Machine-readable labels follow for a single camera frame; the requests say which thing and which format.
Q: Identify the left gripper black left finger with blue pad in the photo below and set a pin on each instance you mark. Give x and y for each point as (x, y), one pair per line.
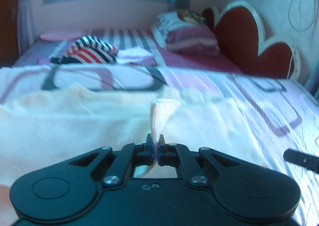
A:
(124, 162)

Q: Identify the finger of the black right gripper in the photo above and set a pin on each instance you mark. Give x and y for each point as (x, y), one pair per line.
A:
(307, 161)

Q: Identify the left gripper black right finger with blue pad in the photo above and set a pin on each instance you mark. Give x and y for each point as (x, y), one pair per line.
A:
(183, 160)

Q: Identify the cream white small garment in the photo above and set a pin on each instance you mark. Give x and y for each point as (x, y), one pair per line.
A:
(45, 128)

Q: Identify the red white striped clothing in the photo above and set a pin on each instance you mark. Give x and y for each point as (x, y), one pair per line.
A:
(88, 49)

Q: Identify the white pink patterned bedsheet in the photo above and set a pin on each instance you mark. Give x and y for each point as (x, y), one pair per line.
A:
(281, 114)

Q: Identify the small white folded cloth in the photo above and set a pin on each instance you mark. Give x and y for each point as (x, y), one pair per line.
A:
(136, 56)

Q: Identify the purple striped far bedsheet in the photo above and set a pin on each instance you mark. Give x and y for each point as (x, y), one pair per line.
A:
(42, 51)

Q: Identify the striped folded blanket pile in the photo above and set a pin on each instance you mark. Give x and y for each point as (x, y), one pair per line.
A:
(184, 32)

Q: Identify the red heart-shaped headboard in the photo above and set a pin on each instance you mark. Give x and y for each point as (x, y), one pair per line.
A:
(241, 35)

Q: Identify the pink flat pillow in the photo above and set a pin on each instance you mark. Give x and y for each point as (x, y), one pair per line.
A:
(54, 36)

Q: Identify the dark brown wooden door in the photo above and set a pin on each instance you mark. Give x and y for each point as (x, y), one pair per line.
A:
(9, 44)

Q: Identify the grey left curtain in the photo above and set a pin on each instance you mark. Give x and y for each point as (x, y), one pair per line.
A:
(25, 26)

